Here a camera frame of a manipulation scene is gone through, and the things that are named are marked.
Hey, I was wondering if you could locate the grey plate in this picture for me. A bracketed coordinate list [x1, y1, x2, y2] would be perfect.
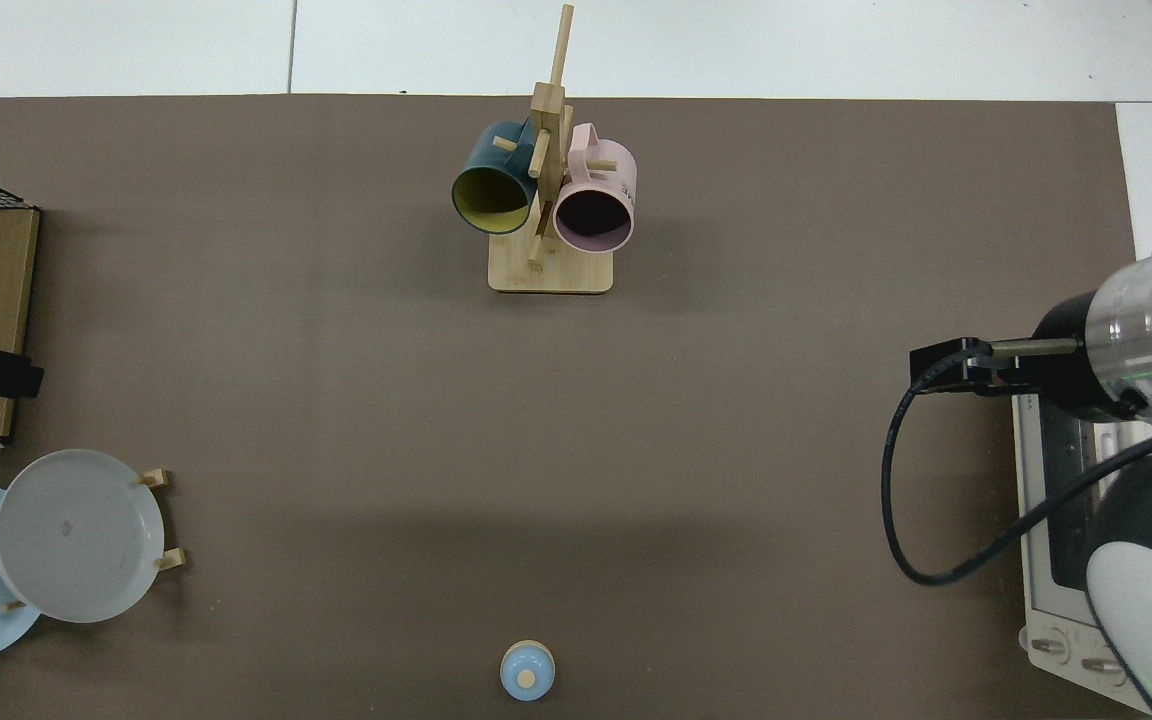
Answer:
[0, 449, 166, 624]

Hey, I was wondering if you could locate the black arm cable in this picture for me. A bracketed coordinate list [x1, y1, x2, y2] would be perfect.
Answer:
[881, 345, 1152, 587]

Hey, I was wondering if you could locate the dark teal cup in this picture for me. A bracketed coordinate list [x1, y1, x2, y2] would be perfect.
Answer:
[451, 118, 539, 236]

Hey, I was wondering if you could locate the pale toaster oven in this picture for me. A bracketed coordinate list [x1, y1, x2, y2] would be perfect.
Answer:
[1011, 390, 1152, 717]

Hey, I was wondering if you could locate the brown table cloth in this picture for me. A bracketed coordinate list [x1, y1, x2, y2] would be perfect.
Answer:
[0, 95, 1137, 720]

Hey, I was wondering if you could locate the small blue round thing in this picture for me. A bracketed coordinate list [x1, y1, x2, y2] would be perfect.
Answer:
[500, 640, 556, 702]

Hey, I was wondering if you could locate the pink cup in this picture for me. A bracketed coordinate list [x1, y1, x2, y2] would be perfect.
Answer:
[553, 123, 638, 254]

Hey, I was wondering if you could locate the wooden cup stand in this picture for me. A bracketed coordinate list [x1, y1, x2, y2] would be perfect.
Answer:
[488, 3, 615, 295]

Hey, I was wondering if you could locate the wooden plate rack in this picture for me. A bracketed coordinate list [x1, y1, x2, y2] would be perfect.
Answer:
[0, 468, 187, 613]

